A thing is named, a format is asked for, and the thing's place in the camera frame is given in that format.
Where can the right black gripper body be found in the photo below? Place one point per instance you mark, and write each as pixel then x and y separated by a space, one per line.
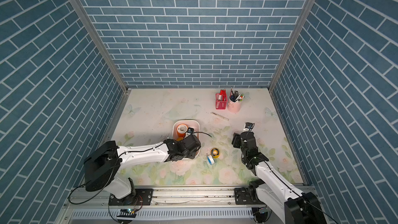
pixel 237 139

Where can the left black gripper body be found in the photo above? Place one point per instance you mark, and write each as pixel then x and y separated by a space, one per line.
pixel 190 155

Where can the orange sealing tape roll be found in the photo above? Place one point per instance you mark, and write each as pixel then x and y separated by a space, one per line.
pixel 181 130

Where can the yellow black tape roll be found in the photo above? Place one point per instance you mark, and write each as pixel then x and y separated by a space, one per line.
pixel 215 153

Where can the white plastic storage box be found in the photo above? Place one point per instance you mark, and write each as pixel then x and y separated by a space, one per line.
pixel 191 124

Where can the small blue tape roll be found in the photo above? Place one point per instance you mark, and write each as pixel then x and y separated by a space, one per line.
pixel 210 160

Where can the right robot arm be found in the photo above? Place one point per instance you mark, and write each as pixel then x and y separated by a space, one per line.
pixel 290 204

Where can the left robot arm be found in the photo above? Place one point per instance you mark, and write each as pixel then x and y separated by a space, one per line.
pixel 103 166

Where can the pink bucket pen holder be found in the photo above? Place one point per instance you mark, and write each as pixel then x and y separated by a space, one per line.
pixel 233 106

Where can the pink mesh pen holder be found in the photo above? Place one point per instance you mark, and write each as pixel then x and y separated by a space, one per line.
pixel 220 105

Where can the red marker in mesh holder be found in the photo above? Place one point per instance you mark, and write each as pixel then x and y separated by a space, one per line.
pixel 222 95

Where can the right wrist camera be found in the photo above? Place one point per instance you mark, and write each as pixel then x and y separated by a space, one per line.
pixel 248 127

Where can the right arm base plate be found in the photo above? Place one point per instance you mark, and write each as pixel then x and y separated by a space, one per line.
pixel 246 196

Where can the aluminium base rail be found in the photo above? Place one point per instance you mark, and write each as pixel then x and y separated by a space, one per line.
pixel 185 195

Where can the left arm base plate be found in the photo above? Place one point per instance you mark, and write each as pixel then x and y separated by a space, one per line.
pixel 142 197

